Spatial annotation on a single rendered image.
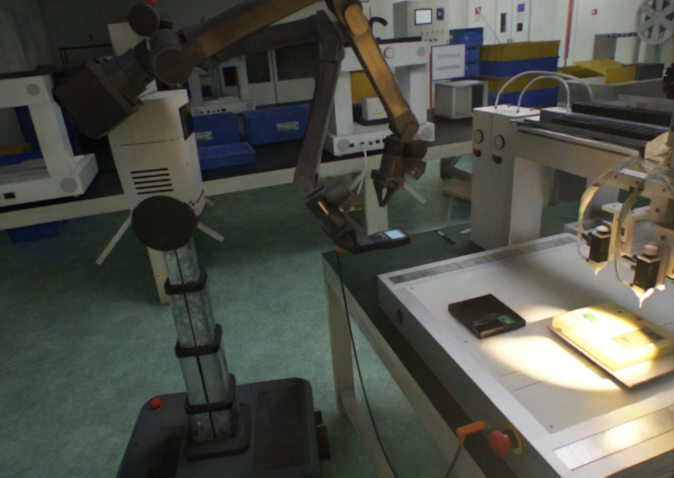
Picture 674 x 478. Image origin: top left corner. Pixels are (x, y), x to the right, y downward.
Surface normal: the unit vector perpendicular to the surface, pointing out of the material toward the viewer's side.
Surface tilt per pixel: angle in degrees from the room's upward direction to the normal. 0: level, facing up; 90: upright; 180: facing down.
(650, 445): 0
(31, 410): 0
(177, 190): 99
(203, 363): 90
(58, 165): 90
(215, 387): 90
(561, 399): 0
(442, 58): 90
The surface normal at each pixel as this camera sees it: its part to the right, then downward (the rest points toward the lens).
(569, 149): -0.95, 0.19
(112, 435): -0.07, -0.93
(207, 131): 0.31, 0.33
